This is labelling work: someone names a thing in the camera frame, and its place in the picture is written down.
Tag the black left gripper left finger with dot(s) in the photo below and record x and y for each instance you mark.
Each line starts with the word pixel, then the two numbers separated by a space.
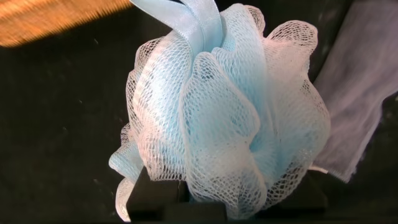
pixel 149 199

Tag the wicker basket with household items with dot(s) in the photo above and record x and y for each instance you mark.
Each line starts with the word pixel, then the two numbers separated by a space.
pixel 46 18

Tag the grey folded towel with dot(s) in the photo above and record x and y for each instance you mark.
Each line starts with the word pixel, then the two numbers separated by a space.
pixel 357 93

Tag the light blue bath loofah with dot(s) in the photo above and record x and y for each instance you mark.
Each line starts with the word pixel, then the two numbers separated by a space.
pixel 224 124

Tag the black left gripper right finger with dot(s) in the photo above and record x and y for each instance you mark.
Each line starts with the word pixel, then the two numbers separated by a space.
pixel 301 202

